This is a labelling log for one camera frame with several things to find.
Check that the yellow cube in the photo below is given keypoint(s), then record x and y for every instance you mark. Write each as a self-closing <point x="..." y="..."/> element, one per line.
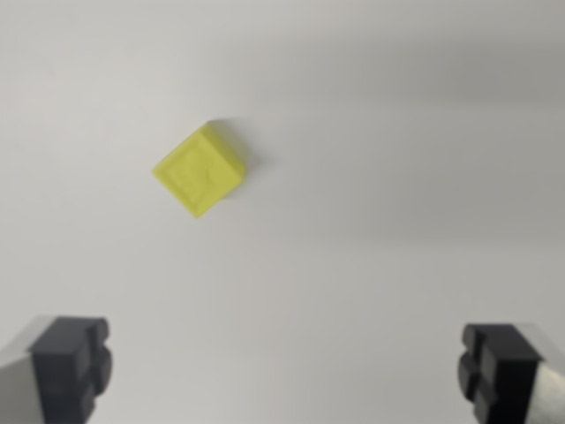
<point x="201" y="170"/>

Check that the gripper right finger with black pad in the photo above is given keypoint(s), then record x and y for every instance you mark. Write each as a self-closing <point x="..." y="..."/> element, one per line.
<point x="507" y="375"/>

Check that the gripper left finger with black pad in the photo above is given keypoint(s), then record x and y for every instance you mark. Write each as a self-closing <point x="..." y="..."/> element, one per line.
<point x="62" y="371"/>

